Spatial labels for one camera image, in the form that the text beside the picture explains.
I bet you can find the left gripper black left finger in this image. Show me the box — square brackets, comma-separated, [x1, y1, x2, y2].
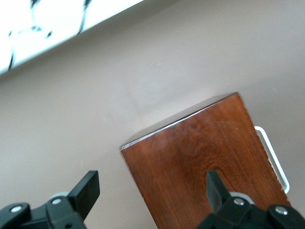
[0, 169, 100, 229]

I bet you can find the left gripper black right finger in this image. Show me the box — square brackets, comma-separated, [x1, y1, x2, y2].
[196, 170, 305, 229]

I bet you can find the dark brown wooden cabinet box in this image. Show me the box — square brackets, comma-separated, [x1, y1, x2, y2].
[118, 91, 293, 229]

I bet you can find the brown table cover sheet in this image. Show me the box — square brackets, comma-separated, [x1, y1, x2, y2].
[0, 0, 305, 229]

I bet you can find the black small loop cable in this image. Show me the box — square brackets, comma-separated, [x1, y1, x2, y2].
[7, 0, 53, 70]

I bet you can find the white board under cables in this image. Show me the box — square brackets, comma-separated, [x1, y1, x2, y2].
[0, 0, 145, 76]

